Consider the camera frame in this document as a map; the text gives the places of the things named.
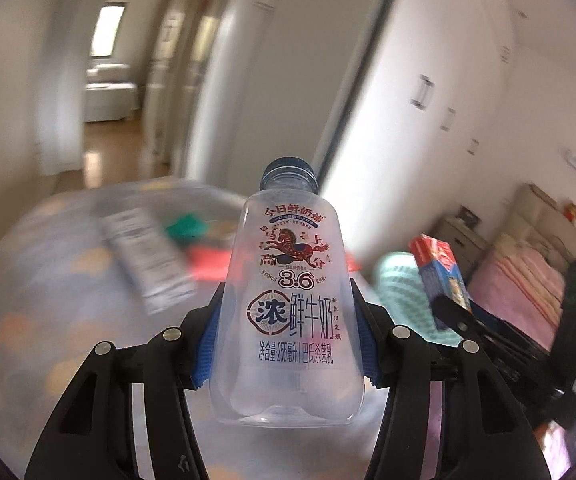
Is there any white sofa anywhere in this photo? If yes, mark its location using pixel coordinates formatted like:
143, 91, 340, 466
83, 61, 142, 124

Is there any white wardrobe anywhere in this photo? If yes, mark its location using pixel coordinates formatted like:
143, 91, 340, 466
183, 0, 576, 281

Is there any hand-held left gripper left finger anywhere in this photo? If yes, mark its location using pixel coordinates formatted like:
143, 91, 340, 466
23, 281, 225, 480

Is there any window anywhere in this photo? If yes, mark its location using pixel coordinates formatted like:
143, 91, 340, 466
90, 3, 127, 59

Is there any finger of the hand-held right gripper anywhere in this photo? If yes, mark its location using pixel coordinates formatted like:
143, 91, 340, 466
430, 295, 561, 361

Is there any large wardrobe handle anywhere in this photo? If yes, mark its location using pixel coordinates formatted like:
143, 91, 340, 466
410, 74, 435, 109

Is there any green packet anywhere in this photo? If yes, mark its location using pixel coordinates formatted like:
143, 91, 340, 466
164, 213, 210, 244

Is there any grey nightstand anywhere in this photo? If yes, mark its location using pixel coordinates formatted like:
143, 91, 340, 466
437, 214, 490, 283

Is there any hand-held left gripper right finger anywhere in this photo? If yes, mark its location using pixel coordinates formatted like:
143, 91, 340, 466
349, 277, 555, 480

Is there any clear plastic milk bottle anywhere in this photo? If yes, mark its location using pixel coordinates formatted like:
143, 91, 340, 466
209, 156, 367, 424

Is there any red packet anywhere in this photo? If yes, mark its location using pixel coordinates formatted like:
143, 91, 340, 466
187, 244, 232, 282

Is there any red and blue carton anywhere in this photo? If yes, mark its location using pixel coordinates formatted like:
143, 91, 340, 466
409, 234, 475, 314

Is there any beige headboard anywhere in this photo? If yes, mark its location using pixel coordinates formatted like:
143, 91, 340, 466
504, 183, 576, 273

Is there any white striped wrapper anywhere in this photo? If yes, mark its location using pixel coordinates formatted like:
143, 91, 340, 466
99, 206, 200, 317

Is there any teal knitted cloth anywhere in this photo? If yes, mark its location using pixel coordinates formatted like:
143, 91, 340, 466
371, 251, 451, 332

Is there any pink bedding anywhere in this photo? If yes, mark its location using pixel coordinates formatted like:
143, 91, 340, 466
468, 246, 567, 352

